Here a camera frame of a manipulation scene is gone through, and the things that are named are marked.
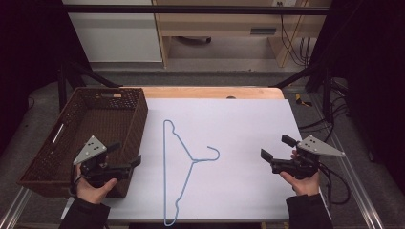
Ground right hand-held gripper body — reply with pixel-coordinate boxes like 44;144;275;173
269;135;346;180

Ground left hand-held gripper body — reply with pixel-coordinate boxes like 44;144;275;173
73;135;134;189

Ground person's left hand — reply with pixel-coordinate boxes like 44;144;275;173
75;164;119;205

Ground brown woven basket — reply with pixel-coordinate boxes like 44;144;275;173
16;87;149;199

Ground white table sheet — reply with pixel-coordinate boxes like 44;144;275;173
61;97;332;222

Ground yellow and black tool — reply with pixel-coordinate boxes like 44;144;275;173
294;93;313;108

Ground white cabinet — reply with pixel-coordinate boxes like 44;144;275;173
61;0;163;64

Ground dark curtain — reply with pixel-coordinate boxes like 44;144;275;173
307;0;405;195
0;0;94;156

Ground black object under desk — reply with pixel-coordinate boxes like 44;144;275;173
176;35;213;46

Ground light wooden desk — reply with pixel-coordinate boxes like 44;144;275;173
152;0;332;70

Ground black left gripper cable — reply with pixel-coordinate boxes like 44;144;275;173
68;163;80;198

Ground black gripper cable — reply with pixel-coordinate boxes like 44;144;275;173
318;161;352;206
68;163;80;198

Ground blue wire hanger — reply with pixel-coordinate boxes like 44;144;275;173
162;118;221;228

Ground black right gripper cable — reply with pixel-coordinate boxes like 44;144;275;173
318;161;352;206

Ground black floor cables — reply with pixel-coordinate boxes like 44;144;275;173
298;78;352;144

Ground aluminium rail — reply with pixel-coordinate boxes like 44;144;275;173
309;94;387;229
0;186;33;229

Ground black frame stand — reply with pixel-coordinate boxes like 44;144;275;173
56;59;124;113
269;61;336;124

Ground black hanging cables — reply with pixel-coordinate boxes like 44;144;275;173
278;1;317;68

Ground black horizontal frame bar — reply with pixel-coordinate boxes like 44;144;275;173
61;4;330;16

